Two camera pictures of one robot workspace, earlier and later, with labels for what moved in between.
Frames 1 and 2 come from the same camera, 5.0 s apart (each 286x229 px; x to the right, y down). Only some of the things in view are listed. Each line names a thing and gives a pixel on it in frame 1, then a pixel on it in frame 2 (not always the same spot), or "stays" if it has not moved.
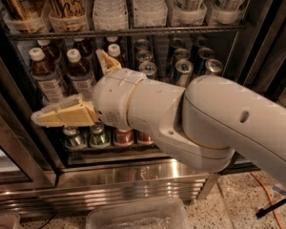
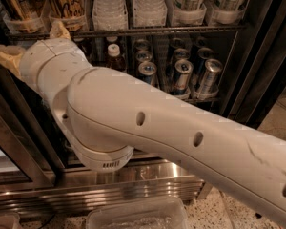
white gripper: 112,99 -> 34,58
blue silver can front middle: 183,68 stays
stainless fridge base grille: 79,185 stays
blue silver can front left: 148,68 stays
